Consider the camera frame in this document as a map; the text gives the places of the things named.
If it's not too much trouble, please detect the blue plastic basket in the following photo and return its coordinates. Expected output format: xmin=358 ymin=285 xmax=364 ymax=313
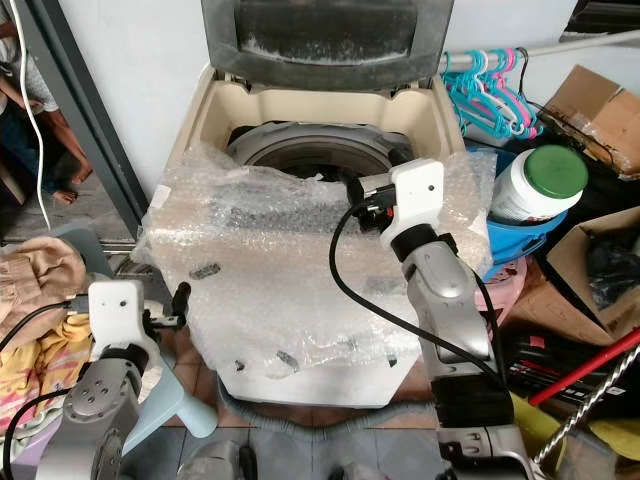
xmin=465 ymin=145 xmax=571 ymax=281

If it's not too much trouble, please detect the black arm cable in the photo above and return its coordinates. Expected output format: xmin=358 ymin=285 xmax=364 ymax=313
xmin=328 ymin=200 xmax=506 ymax=376
xmin=0 ymin=298 xmax=96 ymax=480

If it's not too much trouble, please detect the small brown cardboard box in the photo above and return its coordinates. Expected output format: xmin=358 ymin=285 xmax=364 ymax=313
xmin=540 ymin=65 xmax=640 ymax=179

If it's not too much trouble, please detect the pink plastic clothes hanger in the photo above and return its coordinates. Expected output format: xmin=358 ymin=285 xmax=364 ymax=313
xmin=500 ymin=48 xmax=546 ymax=138

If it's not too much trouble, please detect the beige garment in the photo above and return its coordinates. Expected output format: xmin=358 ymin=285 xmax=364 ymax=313
xmin=0 ymin=237 xmax=76 ymax=346

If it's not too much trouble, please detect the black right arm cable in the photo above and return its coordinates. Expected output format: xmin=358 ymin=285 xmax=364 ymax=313
xmin=328 ymin=200 xmax=506 ymax=376

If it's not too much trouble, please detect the yellow and pink cloth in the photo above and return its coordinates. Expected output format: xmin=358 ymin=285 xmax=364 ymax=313
xmin=0 ymin=312 xmax=91 ymax=441

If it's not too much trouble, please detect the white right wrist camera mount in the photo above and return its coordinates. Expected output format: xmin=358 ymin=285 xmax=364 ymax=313
xmin=388 ymin=158 xmax=447 ymax=241

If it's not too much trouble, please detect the dark grey washer lid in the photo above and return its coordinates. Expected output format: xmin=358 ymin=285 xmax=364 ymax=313
xmin=200 ymin=0 xmax=456 ymax=93

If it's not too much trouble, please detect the grey metal hanger rod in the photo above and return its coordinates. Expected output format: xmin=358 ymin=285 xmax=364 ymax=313
xmin=442 ymin=35 xmax=640 ymax=73

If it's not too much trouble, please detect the black plastic bag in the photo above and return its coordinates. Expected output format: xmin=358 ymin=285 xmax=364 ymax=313
xmin=585 ymin=225 xmax=640 ymax=311

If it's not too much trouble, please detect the metal spiral hose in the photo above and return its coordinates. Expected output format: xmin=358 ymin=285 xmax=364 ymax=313
xmin=532 ymin=345 xmax=640 ymax=466

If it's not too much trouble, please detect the white bottle with green lid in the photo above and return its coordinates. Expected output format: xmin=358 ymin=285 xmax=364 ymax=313
xmin=490 ymin=144 xmax=589 ymax=224

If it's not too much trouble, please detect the light blue plastic handle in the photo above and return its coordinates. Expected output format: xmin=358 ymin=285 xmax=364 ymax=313
xmin=135 ymin=350 xmax=219 ymax=456

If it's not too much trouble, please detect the clear bubble wrap sheet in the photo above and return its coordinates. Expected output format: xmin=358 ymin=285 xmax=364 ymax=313
xmin=138 ymin=140 xmax=496 ymax=381

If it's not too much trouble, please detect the large open cardboard box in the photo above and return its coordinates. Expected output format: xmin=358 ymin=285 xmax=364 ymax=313
xmin=500 ymin=205 xmax=640 ymax=346

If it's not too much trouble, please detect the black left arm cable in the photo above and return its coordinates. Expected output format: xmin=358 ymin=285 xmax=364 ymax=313
xmin=0 ymin=298 xmax=96 ymax=480

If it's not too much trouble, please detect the seated person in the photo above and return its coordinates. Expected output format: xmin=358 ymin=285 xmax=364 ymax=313
xmin=0 ymin=10 xmax=96 ymax=206

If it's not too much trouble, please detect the white plastic clothes hanger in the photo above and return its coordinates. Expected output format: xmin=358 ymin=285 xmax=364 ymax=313
xmin=475 ymin=50 xmax=531 ymax=136

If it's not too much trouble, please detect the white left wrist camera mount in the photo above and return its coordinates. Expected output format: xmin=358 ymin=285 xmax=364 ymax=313
xmin=87 ymin=280 xmax=151 ymax=363

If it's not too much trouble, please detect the cream top-load washing machine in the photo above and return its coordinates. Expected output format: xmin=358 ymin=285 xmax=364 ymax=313
xmin=160 ymin=0 xmax=473 ymax=409

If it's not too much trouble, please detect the red stick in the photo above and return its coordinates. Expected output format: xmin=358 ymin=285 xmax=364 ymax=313
xmin=528 ymin=328 xmax=640 ymax=407

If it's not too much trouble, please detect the yellow-green plastic container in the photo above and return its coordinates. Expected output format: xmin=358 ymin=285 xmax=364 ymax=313
xmin=508 ymin=392 xmax=571 ymax=480

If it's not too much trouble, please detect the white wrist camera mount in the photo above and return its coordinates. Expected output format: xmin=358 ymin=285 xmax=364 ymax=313
xmin=388 ymin=158 xmax=447 ymax=241
xmin=87 ymin=280 xmax=151 ymax=363

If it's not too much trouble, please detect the white hanging cable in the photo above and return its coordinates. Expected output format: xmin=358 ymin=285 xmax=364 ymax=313
xmin=8 ymin=0 xmax=53 ymax=233

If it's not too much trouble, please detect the grey robot leg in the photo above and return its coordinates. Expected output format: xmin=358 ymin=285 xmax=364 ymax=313
xmin=180 ymin=440 xmax=256 ymax=480

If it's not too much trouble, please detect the purple plastic basin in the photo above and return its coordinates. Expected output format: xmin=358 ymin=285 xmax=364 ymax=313
xmin=0 ymin=400 xmax=61 ymax=480

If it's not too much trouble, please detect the cyan plastic clothes hanger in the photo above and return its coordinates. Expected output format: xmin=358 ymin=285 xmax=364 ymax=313
xmin=440 ymin=50 xmax=521 ymax=141

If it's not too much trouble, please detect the dark grey door frame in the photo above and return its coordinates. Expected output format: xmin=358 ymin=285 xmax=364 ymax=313
xmin=20 ymin=0 xmax=156 ymax=271

